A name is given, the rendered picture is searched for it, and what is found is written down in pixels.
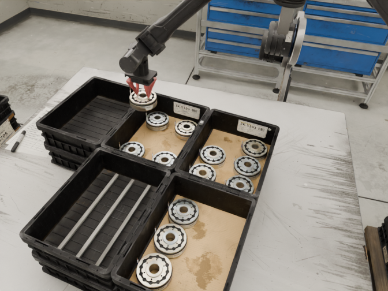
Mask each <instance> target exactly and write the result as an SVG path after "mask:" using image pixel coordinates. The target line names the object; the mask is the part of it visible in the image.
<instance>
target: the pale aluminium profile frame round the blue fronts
mask: <svg viewBox="0 0 388 291"><path fill-rule="evenodd" d="M202 10H203V8H202V9H200V10H199V11H198V12H197V22H196V46H195V69H194V74H195V75H193V76H192V78H193V79H195V80H198V79H199V78H200V76H199V75H198V74H199V70H201V71H205V72H212V73H219V74H225V75H229V76H236V77H242V78H246V79H253V80H260V81H266V82H271V83H276V86H275V88H274V89H273V93H276V94H278V93H279V88H280V85H281V81H282V76H283V72H284V68H282V67H280V64H279V63H275V62H273V61H272V62H270V61H269V62H268V61H263V60H259V59H256V58H250V57H242V56H238V55H231V54H224V53H218V52H217V51H210V50H205V47H204V49H203V50H202V48H203V46H204V44H205V42H206V32H205V34H204V36H203V37H202V36H201V30H202V26H205V27H212V28H220V29H228V30H232V31H240V32H248V33H255V34H260V35H263V32H264V31H265V30H268V29H266V28H258V27H250V26H246V25H238V24H230V23H222V22H217V21H210V20H202ZM298 11H303V10H301V7H300V8H295V9H294V12H293V16H292V20H293V18H294V16H295V15H296V13H297V12H298ZM292 20H291V23H292ZM200 40H201V41H200ZM304 41H307V42H315V43H323V44H330V45H335V46H342V47H350V48H354V49H362V50H370V51H377V52H382V53H387V54H386V56H385V58H384V60H383V62H382V64H378V63H376V64H375V66H374V69H373V71H372V73H371V76H372V77H370V76H367V75H364V74H357V73H354V74H351V73H344V72H337V71H333V70H326V69H319V68H312V67H307V66H302V65H299V64H295V65H294V66H293V69H292V70H295V71H300V72H307V73H313V74H321V75H325V76H331V77H339V78H343V79H350V80H357V81H362V84H363V88H364V92H360V91H353V90H349V89H342V88H336V87H329V86H325V85H318V84H311V83H305V82H300V81H294V80H292V81H291V82H290V86H294V87H301V88H308V89H314V90H318V91H325V92H332V93H336V94H342V95H349V96H355V97H359V98H364V100H363V103H361V104H359V106H360V107H361V108H363V109H367V108H368V105H366V104H368V103H369V101H370V99H371V97H372V95H373V93H374V91H375V90H376V88H377V86H378V84H379V82H380V80H381V78H382V76H383V74H384V72H385V70H386V68H387V66H388V46H383V45H378V44H371V43H363V42H355V41H350V40H342V39H334V38H327V37H322V36H314V35H306V34H305V35H304ZM205 56H206V57H214V58H220V59H227V60H232V61H238V62H245V63H250V64H257V65H263V66H270V67H275V68H277V69H278V75H277V76H275V77H270V76H262V75H258V74H252V73H245V72H238V71H234V70H227V69H221V68H214V67H210V66H203V65H202V61H203V59H204V57H205ZM376 67H379V70H378V72H377V69H376ZM369 83H372V84H371V86H369Z"/></svg>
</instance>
